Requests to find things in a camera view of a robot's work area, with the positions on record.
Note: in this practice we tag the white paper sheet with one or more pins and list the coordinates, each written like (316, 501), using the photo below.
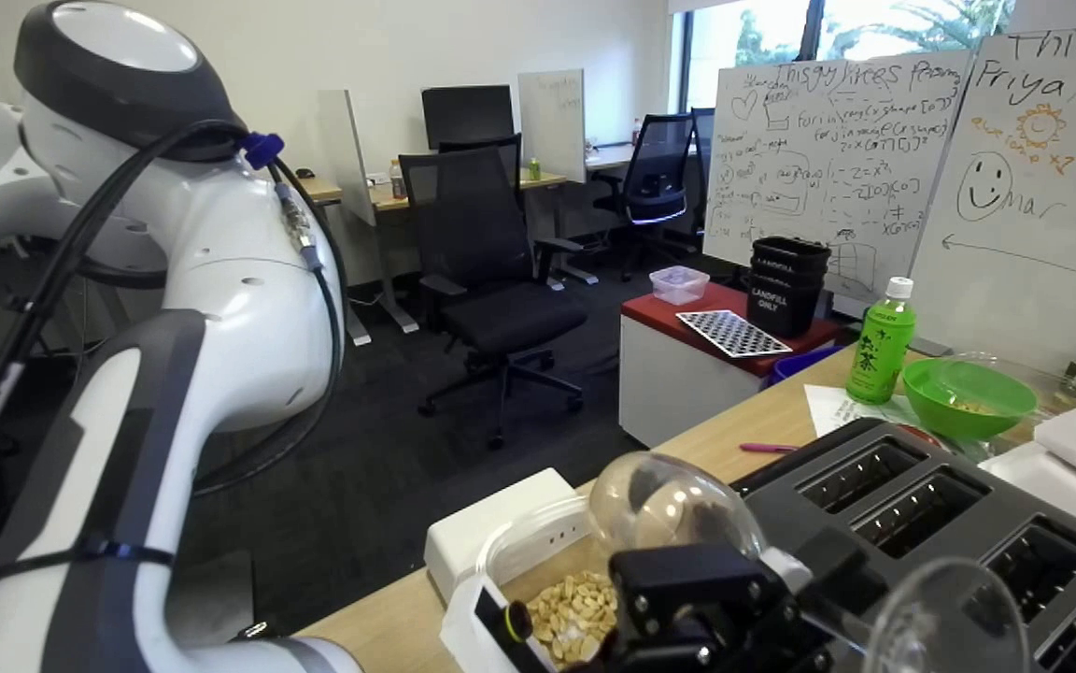
(832, 410)

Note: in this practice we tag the dark blue office chair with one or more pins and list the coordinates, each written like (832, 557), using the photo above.
(657, 174)

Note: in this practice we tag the pink pen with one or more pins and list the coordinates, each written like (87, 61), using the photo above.
(764, 451)

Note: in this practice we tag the white rectangular box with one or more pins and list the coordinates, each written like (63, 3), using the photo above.
(485, 529)

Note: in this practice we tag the black mesh office chair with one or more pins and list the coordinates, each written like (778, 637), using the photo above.
(485, 262)

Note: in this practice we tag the clear plastic storage box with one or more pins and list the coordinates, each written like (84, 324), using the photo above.
(678, 284)

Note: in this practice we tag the white cabinet with red top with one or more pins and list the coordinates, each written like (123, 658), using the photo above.
(673, 379)

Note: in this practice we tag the clear wine glass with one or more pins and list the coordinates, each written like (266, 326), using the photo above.
(668, 508)

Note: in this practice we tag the green bowl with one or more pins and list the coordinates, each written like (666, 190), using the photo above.
(970, 397)

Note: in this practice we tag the beige snack pieces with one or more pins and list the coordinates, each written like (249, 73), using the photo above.
(571, 618)

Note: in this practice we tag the black and silver toaster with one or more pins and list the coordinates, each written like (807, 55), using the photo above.
(934, 525)

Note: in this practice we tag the whiteboard with drawings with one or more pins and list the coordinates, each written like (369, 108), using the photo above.
(1036, 210)

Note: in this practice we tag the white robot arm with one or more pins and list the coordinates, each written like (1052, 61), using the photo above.
(226, 284)

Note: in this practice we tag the large whiteboard with equations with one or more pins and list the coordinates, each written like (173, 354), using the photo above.
(832, 174)

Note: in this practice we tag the clear plastic bowl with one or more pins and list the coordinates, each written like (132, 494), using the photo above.
(485, 599)

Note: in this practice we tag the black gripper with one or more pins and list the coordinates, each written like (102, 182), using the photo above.
(690, 612)

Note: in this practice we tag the stacked black bins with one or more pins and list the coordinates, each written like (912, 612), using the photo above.
(784, 289)

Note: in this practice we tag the checkerboard calibration board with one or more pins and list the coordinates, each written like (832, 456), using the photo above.
(728, 333)

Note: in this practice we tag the wide black monitor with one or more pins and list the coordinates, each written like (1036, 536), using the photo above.
(468, 115)

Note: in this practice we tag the green bottle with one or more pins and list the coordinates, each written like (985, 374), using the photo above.
(880, 351)

